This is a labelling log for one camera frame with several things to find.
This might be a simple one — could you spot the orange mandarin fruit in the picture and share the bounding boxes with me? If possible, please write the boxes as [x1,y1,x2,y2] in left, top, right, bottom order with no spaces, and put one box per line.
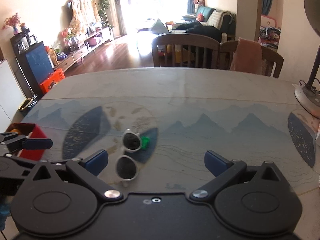
[10,129,22,135]

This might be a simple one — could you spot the blue gloved left hand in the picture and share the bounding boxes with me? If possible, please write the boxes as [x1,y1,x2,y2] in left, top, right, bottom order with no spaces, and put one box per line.
[0,203,10,231]

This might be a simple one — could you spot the red metal tin box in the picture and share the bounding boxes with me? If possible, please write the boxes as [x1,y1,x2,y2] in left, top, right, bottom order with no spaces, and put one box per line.
[1,123,53,161]

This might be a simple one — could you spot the white round sunglasses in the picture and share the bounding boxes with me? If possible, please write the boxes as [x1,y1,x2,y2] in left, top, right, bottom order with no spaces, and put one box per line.
[115,129,142,187]

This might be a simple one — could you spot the blue trash bin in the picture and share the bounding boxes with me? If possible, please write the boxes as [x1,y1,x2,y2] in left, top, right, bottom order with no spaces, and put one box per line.
[18,96,37,116]

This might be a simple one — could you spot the green small toy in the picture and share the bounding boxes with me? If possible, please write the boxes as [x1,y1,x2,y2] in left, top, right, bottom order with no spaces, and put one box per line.
[140,137,150,150]

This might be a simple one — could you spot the printed landscape table mat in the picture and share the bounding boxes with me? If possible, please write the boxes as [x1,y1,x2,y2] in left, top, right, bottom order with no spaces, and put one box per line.
[23,97,319,194]

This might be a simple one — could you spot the orange gift box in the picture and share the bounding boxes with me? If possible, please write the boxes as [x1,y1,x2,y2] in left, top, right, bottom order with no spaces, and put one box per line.
[40,69,65,94]

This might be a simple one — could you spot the dark cabinet with blue panel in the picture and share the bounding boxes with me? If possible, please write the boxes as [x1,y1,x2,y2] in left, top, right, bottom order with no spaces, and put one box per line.
[10,33,54,98]

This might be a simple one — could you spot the grey desk lamp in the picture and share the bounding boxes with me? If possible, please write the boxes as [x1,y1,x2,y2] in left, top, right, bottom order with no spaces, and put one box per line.
[293,0,320,119]

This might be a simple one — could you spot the pink towel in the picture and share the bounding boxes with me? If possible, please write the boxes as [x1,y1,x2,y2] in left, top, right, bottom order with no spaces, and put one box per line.
[230,38,263,75]

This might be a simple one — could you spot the wooden chair with pink cloth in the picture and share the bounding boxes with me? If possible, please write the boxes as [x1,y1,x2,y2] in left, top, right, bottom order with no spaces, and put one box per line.
[219,38,284,78]

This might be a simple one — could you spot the low tv console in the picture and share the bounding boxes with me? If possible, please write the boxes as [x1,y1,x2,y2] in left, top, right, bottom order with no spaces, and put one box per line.
[54,27,114,72]

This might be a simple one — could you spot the wooden dining chair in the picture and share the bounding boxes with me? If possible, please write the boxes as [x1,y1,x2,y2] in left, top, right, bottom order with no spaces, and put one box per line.
[151,33,220,69]

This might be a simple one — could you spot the teal sofa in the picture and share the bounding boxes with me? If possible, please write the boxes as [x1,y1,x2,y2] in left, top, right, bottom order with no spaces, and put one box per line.
[183,5,236,41]

